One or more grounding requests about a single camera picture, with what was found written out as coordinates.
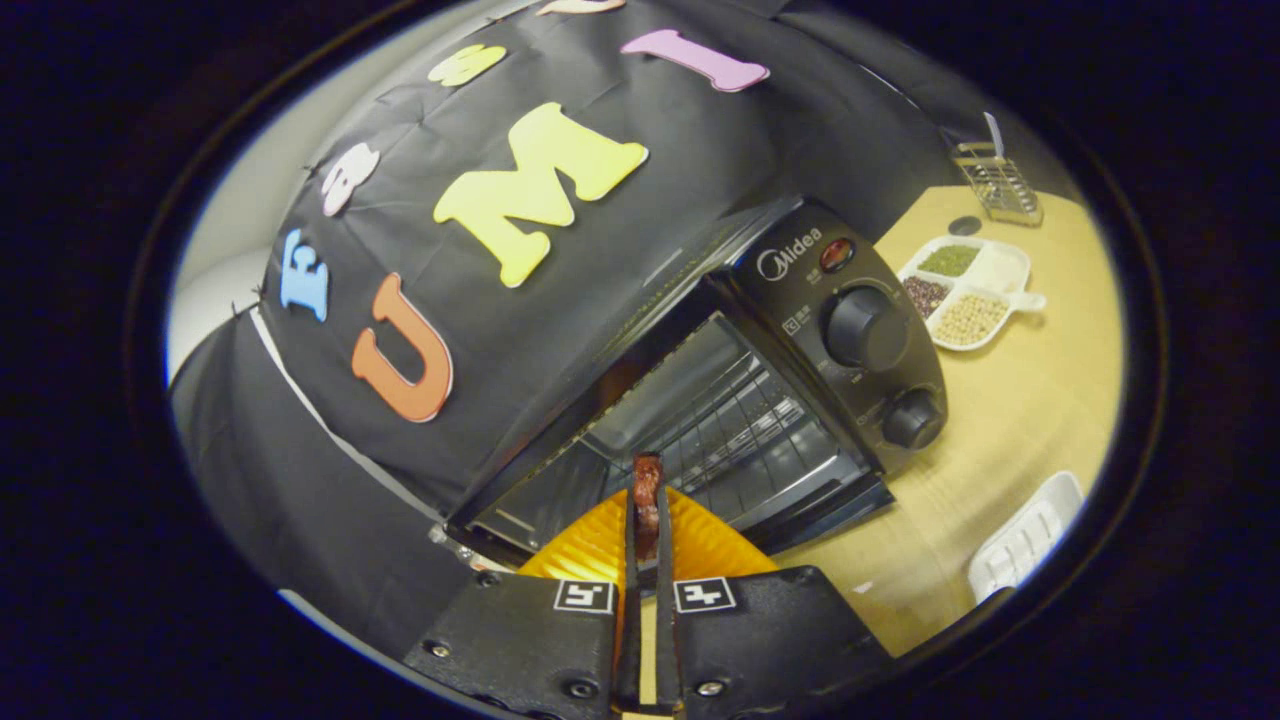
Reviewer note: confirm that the red-brown meat slice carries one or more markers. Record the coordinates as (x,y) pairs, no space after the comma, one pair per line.
(648,500)

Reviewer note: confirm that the white spoon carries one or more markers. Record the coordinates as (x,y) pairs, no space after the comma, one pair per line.
(994,135)

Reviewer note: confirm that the small black disc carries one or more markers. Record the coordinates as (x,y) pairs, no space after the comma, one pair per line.
(965,226)

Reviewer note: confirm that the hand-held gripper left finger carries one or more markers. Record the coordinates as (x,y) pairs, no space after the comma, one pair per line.
(530,640)

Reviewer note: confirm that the black toaster oven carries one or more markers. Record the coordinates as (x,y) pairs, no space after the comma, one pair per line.
(800,330)

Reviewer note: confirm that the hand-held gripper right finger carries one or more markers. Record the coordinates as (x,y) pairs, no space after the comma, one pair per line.
(760,640)

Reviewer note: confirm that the small white plastic tray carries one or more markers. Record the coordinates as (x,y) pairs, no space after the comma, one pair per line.
(1030,535)

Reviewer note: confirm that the white divided dish of beans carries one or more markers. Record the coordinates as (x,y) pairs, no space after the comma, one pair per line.
(968,318)

